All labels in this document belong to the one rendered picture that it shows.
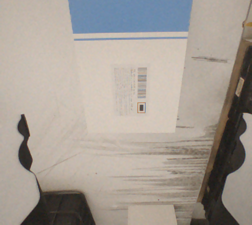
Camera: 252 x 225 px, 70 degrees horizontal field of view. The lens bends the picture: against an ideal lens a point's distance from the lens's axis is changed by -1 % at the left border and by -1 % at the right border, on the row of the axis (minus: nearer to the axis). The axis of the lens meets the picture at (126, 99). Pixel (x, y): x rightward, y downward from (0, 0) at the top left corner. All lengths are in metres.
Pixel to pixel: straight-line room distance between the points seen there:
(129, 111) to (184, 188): 0.33
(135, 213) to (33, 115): 0.35
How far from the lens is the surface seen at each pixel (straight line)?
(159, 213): 0.56
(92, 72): 0.22
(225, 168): 1.24
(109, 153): 0.41
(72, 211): 0.49
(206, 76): 0.34
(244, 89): 1.02
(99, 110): 0.24
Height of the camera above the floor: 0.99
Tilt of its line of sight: 61 degrees down
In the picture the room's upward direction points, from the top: 177 degrees counter-clockwise
